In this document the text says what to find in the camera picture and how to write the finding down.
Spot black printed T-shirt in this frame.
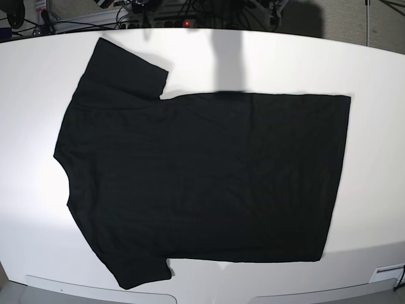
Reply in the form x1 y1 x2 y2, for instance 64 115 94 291
54 39 351 289

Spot black power strip red light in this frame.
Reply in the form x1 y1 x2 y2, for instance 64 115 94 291
118 19 194 29

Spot thin metal pole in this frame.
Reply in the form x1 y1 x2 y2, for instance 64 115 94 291
364 0 371 47

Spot tangled black cables behind table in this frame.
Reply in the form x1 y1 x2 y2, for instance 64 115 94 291
113 0 285 31

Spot black cable at table corner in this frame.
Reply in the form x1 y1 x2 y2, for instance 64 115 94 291
392 265 405 293

